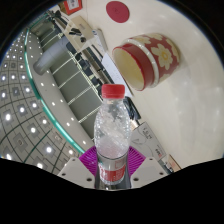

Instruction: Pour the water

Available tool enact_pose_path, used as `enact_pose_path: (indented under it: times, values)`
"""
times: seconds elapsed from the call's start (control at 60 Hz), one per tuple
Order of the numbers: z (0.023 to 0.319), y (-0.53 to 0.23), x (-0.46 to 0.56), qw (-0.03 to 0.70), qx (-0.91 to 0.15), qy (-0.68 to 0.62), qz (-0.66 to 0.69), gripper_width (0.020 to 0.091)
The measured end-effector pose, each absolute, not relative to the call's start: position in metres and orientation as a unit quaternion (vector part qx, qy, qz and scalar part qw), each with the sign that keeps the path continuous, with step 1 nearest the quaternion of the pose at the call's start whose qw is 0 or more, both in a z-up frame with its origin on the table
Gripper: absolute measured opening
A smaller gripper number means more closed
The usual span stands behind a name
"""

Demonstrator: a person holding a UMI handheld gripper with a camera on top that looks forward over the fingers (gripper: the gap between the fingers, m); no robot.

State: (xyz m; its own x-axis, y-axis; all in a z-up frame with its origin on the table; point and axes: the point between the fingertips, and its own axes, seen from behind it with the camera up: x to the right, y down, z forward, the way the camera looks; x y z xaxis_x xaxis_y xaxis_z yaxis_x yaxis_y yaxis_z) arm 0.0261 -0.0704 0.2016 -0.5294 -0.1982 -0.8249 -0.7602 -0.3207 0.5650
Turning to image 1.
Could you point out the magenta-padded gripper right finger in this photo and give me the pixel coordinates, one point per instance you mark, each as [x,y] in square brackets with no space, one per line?
[136,161]

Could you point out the flat round red coaster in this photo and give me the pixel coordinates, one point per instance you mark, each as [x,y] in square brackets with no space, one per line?
[117,11]

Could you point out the long curved conference desk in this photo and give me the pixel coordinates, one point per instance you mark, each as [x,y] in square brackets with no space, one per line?
[71,36]

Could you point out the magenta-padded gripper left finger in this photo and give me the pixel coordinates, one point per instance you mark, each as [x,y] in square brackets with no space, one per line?
[87,161]

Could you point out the group of ceiling lights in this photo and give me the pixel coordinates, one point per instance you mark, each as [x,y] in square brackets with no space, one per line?
[21,109]

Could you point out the clear red-capped water bottle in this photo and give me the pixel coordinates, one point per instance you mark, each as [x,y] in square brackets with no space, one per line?
[111,133]

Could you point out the black clip in tray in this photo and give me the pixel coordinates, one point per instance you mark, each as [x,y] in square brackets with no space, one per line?
[75,31]

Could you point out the row of black office chairs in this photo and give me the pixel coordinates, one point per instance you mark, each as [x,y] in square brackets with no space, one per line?
[85,65]

